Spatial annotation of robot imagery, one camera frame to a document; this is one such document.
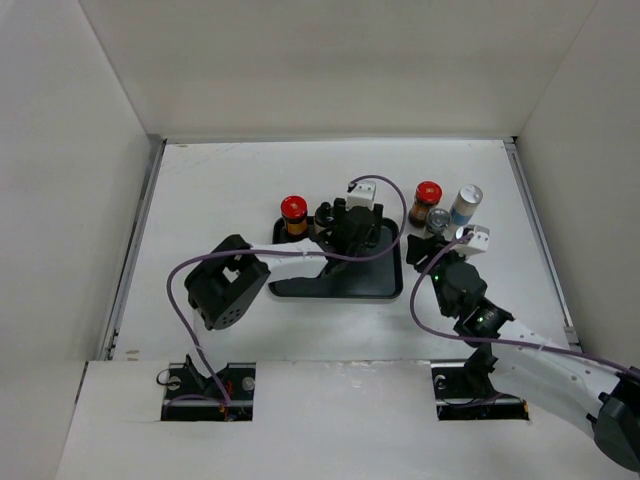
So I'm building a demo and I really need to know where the red-lid chili sauce jar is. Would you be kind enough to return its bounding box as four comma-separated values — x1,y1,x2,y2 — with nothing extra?
280,195,308,238

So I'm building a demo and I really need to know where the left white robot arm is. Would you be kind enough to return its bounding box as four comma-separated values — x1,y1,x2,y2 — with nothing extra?
184,196,388,330

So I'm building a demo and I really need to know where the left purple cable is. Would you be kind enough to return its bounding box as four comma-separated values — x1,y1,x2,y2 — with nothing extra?
166,174,407,407

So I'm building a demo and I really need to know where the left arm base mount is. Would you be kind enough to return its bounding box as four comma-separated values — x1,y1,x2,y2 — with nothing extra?
156,356,257,422

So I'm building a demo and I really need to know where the red-lid orange-label jar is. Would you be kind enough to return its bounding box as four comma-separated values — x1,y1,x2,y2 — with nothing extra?
408,181,443,227

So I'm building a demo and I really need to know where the black-cap white powder shaker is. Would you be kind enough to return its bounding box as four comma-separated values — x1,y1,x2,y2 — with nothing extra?
313,202,335,233

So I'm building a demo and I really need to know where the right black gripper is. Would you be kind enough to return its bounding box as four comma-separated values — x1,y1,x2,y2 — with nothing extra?
406,233,471,316

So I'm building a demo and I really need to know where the black plastic tray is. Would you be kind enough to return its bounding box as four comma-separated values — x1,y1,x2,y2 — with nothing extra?
269,244,404,300

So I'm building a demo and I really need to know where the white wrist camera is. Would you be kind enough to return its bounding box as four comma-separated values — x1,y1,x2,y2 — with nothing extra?
454,225,490,257
346,180,377,210

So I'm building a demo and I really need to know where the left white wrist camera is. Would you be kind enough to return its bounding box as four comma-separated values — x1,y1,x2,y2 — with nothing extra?
346,180,377,210

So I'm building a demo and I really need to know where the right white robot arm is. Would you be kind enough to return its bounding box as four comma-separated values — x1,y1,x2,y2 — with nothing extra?
406,228,639,472

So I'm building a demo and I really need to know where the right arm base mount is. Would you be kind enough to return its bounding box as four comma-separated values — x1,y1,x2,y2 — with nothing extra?
430,346,529,421

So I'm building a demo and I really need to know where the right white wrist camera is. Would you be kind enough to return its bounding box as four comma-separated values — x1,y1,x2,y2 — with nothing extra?
454,225,490,257

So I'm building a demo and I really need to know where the silver-lid white blue bottle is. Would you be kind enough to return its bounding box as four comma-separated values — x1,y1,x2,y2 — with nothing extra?
450,184,483,227

